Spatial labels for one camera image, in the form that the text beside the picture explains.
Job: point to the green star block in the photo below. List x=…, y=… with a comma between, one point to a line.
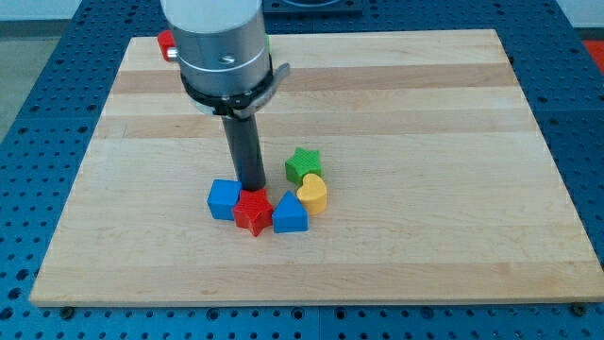
x=301, y=163

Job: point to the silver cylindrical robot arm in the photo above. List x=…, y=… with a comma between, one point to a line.
x=223, y=55

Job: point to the green block behind arm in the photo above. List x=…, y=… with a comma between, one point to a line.
x=267, y=42

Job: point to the red star block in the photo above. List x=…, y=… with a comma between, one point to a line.
x=253, y=211

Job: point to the yellow heart block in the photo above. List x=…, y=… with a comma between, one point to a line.
x=312, y=194

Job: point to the blue triangle block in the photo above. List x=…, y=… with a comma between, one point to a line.
x=290, y=215

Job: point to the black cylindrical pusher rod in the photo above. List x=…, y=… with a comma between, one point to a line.
x=244, y=145

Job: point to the blue cube block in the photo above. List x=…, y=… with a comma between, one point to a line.
x=223, y=197

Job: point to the light wooden board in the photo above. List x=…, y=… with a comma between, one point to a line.
x=441, y=188

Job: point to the red block at board edge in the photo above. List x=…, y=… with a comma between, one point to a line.
x=167, y=45

